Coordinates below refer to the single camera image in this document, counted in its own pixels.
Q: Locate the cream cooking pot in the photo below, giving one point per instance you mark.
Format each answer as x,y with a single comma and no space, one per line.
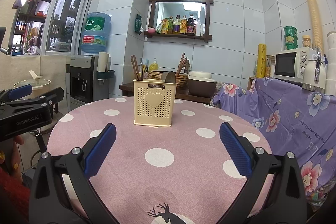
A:
39,84

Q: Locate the pink polka dot tablecloth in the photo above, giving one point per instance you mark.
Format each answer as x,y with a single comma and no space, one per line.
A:
185,166

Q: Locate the woven basket sink basin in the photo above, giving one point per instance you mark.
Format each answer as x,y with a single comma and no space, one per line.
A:
181,81

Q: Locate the black gold-banded chopstick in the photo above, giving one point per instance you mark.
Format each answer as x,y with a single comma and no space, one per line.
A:
141,69

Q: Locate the beige plastic utensil holder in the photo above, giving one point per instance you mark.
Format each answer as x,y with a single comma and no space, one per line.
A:
153,102

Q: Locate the wooden framed mirror shelf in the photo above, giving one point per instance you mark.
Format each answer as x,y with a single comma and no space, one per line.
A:
180,18

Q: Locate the yellow rolled mat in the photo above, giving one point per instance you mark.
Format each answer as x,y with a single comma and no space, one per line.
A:
261,61

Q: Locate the green stacked containers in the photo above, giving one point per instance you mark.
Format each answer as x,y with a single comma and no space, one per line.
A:
290,36

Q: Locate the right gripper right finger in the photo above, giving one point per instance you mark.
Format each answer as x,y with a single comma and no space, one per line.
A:
285,201

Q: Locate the yellow soap bottle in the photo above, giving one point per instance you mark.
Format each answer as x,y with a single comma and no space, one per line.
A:
154,66

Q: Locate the grey water dispenser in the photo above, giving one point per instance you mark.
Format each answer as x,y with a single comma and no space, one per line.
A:
85,87

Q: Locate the white microwave oven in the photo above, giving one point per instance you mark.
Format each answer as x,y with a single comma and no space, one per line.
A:
290,64

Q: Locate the wooden handled metal spoon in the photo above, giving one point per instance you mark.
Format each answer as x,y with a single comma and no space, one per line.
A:
170,77

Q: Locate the purple floral cloth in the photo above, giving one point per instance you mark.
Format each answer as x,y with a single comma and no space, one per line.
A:
291,119

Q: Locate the tall beige rolled mat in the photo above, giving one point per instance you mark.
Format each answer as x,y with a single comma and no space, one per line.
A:
316,24

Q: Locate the dark brown wooden chopstick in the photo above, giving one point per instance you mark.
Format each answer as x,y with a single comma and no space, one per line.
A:
135,68

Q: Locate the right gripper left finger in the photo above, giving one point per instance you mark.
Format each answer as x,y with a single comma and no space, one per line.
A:
49,200

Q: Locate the reddish brown chopstick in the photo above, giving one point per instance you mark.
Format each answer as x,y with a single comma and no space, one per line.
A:
181,65

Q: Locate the blue water jug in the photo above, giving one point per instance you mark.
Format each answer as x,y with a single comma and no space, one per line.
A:
97,28

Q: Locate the person's left hand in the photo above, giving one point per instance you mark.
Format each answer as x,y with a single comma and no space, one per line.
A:
10,158

